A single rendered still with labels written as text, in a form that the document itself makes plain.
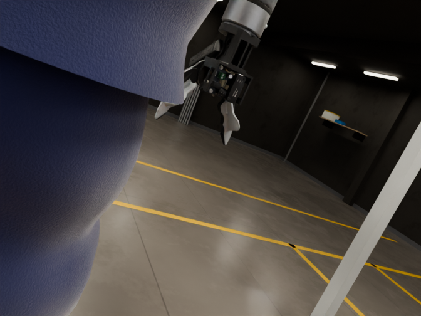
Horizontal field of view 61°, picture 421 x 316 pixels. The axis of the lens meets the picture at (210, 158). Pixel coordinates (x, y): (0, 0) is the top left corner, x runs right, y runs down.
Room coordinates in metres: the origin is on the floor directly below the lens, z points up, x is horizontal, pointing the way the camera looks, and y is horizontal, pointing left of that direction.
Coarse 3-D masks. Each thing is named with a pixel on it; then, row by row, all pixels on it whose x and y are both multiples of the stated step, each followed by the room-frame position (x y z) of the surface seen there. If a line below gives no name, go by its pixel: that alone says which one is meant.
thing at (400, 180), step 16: (416, 144) 2.92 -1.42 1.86; (400, 160) 2.96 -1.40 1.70; (416, 160) 2.88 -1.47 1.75; (400, 176) 2.90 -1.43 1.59; (384, 192) 2.94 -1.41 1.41; (400, 192) 2.90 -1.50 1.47; (384, 208) 2.88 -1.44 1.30; (368, 224) 2.93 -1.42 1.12; (384, 224) 2.91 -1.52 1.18; (368, 240) 2.87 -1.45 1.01; (352, 256) 2.91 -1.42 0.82; (368, 256) 2.92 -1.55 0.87; (336, 272) 2.96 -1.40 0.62; (352, 272) 2.88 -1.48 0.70; (336, 288) 2.89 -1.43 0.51; (320, 304) 2.95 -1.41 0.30; (336, 304) 2.90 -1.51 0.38
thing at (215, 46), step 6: (216, 42) 0.66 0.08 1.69; (222, 42) 0.66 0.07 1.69; (210, 48) 0.67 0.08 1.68; (216, 48) 0.65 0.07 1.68; (198, 54) 0.71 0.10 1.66; (204, 54) 0.68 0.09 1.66; (210, 54) 0.66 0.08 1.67; (216, 54) 0.66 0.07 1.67; (192, 60) 0.72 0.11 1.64; (198, 60) 0.70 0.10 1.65
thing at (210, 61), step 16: (224, 32) 0.65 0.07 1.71; (240, 32) 0.61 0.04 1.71; (224, 48) 0.65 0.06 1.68; (240, 48) 0.63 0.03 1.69; (208, 64) 0.63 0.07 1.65; (224, 64) 0.60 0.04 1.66; (240, 64) 0.64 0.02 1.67; (208, 80) 0.63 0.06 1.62; (224, 80) 0.62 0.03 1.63; (240, 80) 0.62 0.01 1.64; (224, 96) 0.62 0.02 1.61
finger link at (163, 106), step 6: (186, 84) 0.64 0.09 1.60; (192, 84) 0.64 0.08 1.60; (186, 90) 0.63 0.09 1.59; (192, 90) 0.65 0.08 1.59; (186, 96) 0.61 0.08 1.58; (162, 102) 0.63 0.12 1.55; (162, 108) 0.63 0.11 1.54; (168, 108) 0.64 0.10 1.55; (156, 114) 0.63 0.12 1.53; (162, 114) 0.63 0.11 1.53
